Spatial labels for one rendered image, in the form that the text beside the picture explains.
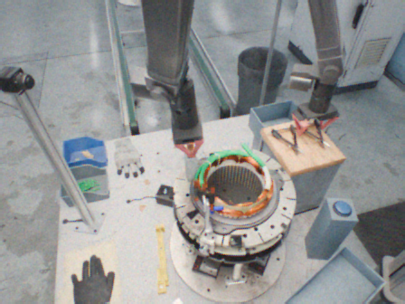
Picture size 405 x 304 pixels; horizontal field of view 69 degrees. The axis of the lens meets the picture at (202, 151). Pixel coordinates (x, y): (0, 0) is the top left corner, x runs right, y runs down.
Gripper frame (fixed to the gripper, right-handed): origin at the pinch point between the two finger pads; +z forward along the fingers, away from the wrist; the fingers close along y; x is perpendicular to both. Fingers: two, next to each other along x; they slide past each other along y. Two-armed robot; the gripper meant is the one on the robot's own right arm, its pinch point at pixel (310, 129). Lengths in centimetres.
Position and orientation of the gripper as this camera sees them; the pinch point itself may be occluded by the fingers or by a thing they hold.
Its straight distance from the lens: 101.1
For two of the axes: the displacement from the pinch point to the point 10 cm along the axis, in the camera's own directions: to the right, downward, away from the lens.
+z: 0.3, 6.8, 7.4
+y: -9.5, 2.5, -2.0
